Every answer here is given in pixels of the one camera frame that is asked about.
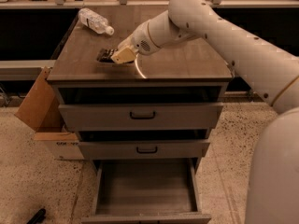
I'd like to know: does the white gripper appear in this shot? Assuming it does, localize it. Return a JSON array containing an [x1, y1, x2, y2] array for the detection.
[[111, 23, 159, 63]]

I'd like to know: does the dark chocolate bar wrapper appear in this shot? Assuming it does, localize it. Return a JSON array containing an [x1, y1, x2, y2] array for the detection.
[[96, 49, 116, 63]]

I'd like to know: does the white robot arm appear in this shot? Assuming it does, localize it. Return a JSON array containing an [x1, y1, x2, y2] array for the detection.
[[112, 0, 299, 224]]

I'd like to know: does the grey top drawer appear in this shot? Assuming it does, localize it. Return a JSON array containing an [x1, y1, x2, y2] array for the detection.
[[59, 103, 222, 131]]

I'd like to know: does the grey drawer cabinet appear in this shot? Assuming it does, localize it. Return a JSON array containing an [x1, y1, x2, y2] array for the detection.
[[46, 5, 234, 224]]

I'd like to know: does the grey middle drawer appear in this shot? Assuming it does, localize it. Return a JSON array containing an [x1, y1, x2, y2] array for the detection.
[[78, 140, 209, 160]]

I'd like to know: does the grey open bottom drawer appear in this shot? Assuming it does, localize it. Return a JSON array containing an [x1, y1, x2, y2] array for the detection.
[[81, 158, 211, 224]]

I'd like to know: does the clear plastic water bottle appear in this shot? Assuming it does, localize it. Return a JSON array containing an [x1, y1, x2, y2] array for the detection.
[[78, 8, 114, 35]]

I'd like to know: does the brown cardboard box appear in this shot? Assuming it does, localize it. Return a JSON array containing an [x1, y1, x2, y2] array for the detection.
[[15, 67, 83, 160]]

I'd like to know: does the black object on floor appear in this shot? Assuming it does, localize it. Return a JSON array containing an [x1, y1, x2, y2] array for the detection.
[[27, 208, 46, 224]]

